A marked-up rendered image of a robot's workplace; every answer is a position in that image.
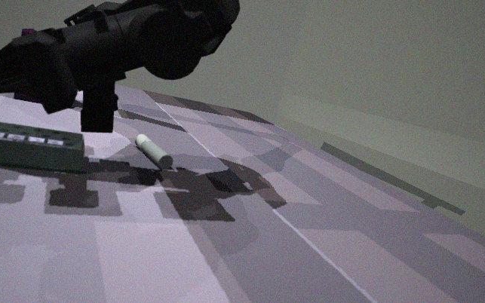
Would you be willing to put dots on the grey keyboard with white letter keys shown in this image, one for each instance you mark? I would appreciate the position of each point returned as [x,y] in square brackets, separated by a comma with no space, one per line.
[38,148]

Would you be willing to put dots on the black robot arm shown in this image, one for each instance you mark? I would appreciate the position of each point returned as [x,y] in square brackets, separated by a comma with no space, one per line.
[167,37]

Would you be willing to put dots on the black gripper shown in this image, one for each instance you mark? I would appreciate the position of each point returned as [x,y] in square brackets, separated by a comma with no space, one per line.
[44,64]

